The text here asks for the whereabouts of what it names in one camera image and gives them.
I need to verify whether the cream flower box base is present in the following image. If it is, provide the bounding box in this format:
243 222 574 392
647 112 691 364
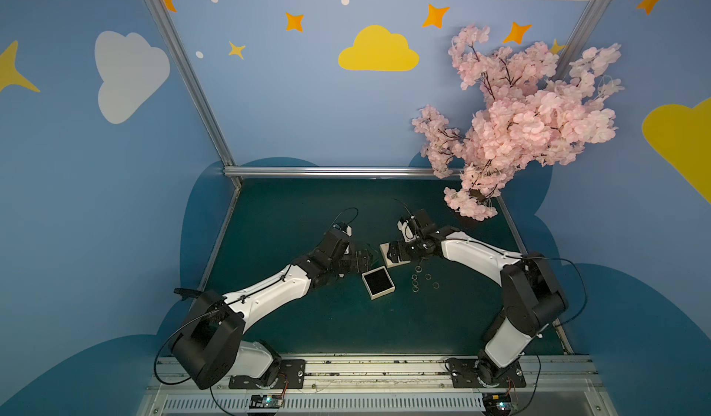
361 266 395 301

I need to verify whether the cream flower print box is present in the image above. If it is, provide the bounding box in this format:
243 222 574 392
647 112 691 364
380 241 411 269

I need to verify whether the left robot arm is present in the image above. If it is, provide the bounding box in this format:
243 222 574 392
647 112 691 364
164 223 355 390

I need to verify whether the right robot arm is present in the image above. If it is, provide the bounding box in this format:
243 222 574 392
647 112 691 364
383 210 570 385

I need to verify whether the left green circuit board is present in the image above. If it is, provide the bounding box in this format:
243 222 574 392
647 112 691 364
249 395 284 410

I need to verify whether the green circuit board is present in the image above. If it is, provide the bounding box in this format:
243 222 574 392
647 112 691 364
481 394 514 416
249 395 284 410

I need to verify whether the pink cherry blossom tree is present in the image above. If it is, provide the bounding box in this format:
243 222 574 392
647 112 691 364
412 25 623 221

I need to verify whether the right green circuit board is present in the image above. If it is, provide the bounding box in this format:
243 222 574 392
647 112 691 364
481 394 514 416

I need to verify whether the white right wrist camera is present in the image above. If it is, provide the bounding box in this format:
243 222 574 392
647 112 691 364
397 219 417 242

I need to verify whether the aluminium back frame rail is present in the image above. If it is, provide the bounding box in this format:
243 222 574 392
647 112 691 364
223 165 435 179

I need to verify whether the front aluminium rail base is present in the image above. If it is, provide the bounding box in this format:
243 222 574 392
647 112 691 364
138 354 617 415

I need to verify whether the aluminium right frame post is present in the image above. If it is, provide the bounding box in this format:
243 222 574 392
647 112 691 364
554 0 612 80

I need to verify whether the aluminium frame post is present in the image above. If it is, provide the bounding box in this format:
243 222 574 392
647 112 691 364
554 0 612 80
144 0 234 170

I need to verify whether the aluminium left frame post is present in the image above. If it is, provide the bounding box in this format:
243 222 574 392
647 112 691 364
144 0 234 170

